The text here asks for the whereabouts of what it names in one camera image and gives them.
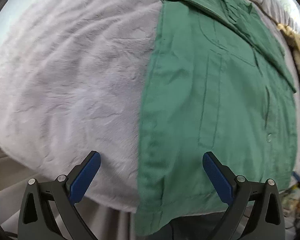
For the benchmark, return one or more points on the lavender fluffy blanket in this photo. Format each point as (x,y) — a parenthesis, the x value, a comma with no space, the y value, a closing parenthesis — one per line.
(72,80)

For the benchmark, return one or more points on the colourful clutter pile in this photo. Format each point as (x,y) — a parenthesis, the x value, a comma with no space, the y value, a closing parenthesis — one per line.
(297,200)

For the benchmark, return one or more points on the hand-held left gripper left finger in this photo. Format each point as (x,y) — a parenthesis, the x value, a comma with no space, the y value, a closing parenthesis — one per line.
(86,175)

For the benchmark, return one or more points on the green work shirt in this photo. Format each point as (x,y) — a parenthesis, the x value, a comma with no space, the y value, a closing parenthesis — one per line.
(210,100)

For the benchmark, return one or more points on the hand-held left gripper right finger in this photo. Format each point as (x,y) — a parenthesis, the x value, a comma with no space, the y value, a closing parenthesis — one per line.
(218,177)

